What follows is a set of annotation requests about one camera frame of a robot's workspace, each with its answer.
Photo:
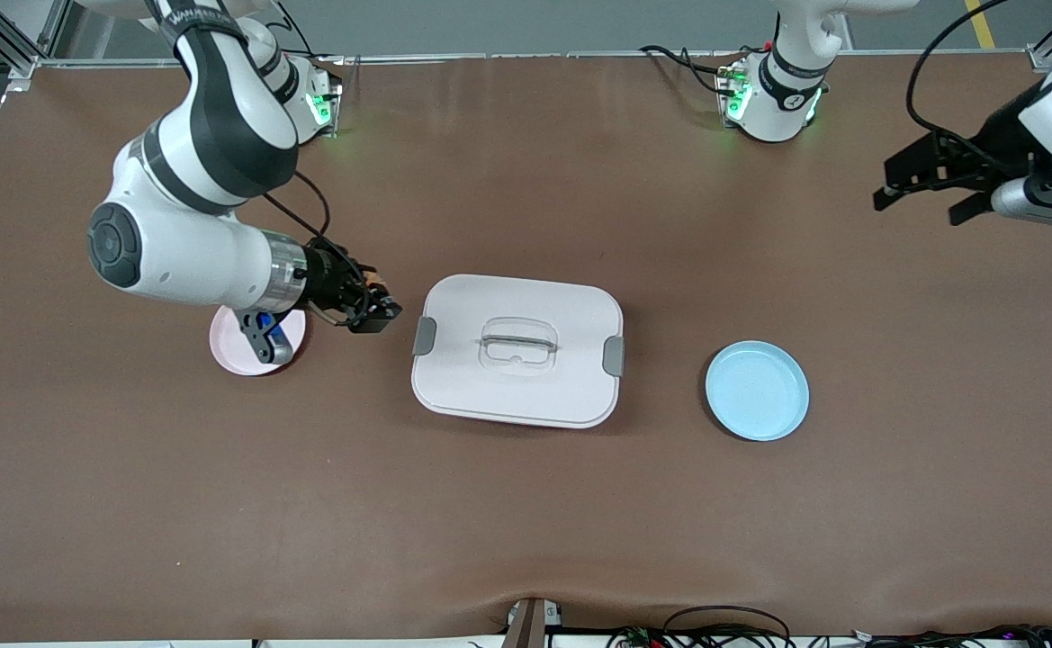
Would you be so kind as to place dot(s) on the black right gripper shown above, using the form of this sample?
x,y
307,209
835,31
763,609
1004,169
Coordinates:
x,y
326,277

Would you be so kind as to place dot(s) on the pink round plate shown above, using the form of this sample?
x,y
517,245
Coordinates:
x,y
229,351

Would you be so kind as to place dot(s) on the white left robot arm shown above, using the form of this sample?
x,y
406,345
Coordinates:
x,y
777,108

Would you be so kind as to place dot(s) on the white lidded storage box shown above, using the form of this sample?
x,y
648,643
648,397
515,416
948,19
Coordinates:
x,y
490,387

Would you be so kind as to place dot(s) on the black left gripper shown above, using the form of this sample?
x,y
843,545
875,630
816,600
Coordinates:
x,y
999,137

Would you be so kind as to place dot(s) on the small grey table bracket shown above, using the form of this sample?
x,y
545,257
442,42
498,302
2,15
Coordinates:
x,y
526,625

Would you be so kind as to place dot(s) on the light blue round plate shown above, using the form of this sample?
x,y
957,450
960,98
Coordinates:
x,y
757,391

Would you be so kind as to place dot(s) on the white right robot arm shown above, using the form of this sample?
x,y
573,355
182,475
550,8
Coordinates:
x,y
184,261

